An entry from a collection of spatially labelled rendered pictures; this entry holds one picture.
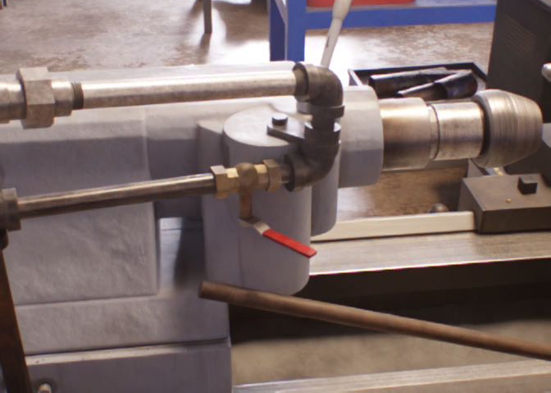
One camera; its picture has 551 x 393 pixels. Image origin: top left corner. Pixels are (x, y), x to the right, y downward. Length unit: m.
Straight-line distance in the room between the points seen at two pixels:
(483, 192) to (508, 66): 1.28
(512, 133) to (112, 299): 0.46
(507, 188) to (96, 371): 0.70
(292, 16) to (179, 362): 1.95
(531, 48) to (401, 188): 0.86
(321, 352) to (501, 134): 0.43
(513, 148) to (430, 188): 2.12
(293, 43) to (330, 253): 1.62
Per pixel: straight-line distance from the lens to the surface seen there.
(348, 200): 2.94
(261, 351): 1.18
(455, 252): 1.21
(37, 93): 0.63
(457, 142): 0.93
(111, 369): 0.88
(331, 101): 0.73
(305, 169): 0.74
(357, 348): 1.19
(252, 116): 0.80
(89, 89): 0.65
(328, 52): 0.83
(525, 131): 0.95
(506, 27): 2.54
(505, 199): 1.27
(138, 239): 0.85
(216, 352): 0.86
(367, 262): 1.16
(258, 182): 0.73
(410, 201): 2.96
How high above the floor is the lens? 1.50
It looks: 30 degrees down
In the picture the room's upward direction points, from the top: straight up
